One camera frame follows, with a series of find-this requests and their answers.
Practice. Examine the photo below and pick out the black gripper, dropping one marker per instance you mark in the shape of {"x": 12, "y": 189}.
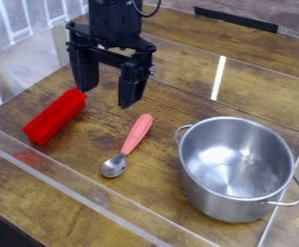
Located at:
{"x": 114, "y": 27}

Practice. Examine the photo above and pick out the silver steel pot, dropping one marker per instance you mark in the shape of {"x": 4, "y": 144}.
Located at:
{"x": 236, "y": 167}

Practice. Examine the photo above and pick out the red rectangular block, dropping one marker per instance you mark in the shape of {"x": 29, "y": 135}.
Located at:
{"x": 55, "y": 117}

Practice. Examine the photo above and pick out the black strip on table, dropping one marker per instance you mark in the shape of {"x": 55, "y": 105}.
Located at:
{"x": 235, "y": 19}

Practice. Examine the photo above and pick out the clear acrylic front barrier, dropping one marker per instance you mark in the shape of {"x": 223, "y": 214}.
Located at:
{"x": 127, "y": 213}

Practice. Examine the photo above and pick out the spoon with pink handle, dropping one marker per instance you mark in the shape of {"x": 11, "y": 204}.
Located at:
{"x": 116, "y": 165}

